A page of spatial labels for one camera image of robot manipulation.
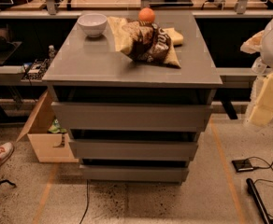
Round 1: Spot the black power adapter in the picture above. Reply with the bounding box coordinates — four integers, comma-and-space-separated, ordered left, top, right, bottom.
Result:
232, 159, 253, 173

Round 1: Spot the grey middle drawer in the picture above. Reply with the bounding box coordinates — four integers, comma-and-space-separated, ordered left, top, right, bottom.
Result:
69, 140, 198, 161

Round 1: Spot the black cylindrical pole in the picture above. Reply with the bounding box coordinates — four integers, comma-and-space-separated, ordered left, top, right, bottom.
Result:
246, 178, 271, 224

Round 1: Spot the grey drawer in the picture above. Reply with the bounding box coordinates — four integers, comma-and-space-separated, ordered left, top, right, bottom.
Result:
69, 140, 198, 161
79, 165, 189, 183
51, 102, 212, 132

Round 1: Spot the grey top drawer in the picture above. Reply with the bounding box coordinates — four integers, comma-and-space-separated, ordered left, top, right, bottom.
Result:
51, 102, 212, 132

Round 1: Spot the yellow sponge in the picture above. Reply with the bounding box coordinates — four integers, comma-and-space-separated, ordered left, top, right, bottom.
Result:
165, 28, 184, 46

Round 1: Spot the grey bottom drawer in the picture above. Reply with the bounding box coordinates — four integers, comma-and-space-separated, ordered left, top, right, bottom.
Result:
79, 165, 189, 183

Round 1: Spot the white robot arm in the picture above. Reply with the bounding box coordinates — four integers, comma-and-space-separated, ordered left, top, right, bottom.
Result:
240, 19, 273, 129

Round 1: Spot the white bowl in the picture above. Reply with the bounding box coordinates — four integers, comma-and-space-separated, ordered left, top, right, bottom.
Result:
78, 13, 108, 37

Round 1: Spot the black floor cable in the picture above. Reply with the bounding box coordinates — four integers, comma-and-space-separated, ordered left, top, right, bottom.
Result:
79, 180, 91, 224

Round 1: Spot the orange fruit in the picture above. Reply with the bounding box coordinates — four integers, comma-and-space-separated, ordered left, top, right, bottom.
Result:
138, 7, 155, 22

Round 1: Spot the green bag in box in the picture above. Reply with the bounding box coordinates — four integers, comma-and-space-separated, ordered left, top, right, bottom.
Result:
48, 119, 66, 133

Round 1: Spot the brown chip bag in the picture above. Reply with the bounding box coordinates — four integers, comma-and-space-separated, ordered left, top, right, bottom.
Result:
108, 17, 180, 68

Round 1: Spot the cardboard box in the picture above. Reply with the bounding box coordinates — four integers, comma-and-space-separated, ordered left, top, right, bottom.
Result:
17, 91, 79, 163

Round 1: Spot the tray of small parts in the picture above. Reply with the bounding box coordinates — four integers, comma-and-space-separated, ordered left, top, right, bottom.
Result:
22, 59, 50, 80

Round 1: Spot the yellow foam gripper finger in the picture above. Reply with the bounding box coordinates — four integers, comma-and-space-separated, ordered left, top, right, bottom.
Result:
247, 72, 273, 127

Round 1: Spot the grey drawer cabinet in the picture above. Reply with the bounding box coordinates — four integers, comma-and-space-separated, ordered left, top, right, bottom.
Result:
42, 10, 223, 185

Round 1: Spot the small clear bottle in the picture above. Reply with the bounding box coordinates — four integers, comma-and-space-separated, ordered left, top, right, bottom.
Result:
49, 45, 56, 62

